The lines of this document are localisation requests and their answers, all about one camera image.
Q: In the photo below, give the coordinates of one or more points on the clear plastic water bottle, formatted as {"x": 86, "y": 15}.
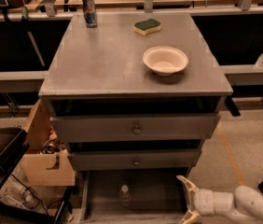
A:
{"x": 125, "y": 195}

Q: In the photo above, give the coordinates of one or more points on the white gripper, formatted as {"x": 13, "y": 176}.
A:
{"x": 204, "y": 202}

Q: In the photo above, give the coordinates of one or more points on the plastic bottle on floor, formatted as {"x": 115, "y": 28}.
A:
{"x": 24, "y": 195}

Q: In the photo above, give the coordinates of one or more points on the white paper bowl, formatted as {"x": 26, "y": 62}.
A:
{"x": 165, "y": 60}

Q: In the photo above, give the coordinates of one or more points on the light wooden box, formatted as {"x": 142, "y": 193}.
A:
{"x": 44, "y": 169}

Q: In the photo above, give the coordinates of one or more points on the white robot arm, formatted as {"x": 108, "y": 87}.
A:
{"x": 242, "y": 206}

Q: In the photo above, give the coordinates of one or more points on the green yellow sponge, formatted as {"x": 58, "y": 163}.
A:
{"x": 147, "y": 27}

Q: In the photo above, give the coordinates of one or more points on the grey open bottom drawer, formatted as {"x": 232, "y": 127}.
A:
{"x": 157, "y": 197}

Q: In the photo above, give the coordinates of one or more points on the grey top drawer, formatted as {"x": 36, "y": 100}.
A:
{"x": 80, "y": 129}

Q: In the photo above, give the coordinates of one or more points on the grey drawer cabinet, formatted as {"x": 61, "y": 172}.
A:
{"x": 100, "y": 72}

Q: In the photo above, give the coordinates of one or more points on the grey middle drawer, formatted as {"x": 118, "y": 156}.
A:
{"x": 134, "y": 159}

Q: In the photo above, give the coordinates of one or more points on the blue energy drink can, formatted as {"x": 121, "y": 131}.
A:
{"x": 89, "y": 12}

